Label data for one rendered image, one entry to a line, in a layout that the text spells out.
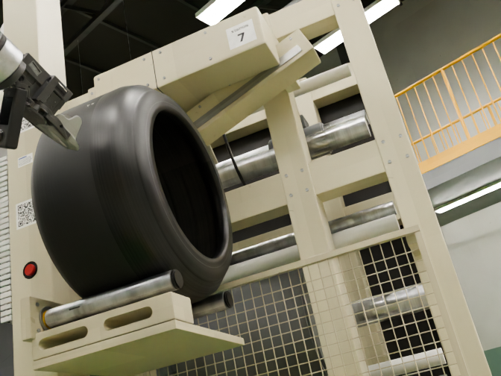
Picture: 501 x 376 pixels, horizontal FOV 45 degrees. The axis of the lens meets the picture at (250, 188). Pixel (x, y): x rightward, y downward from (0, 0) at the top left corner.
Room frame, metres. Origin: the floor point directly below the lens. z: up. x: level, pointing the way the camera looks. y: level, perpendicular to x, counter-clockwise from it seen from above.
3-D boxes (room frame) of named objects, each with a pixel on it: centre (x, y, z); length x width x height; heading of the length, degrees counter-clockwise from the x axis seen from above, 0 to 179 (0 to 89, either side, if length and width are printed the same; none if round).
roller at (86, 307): (1.30, 0.36, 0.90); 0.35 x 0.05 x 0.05; 73
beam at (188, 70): (1.68, 0.12, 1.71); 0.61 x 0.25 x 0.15; 73
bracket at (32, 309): (1.48, 0.49, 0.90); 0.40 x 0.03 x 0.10; 163
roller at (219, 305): (1.56, 0.28, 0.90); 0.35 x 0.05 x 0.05; 73
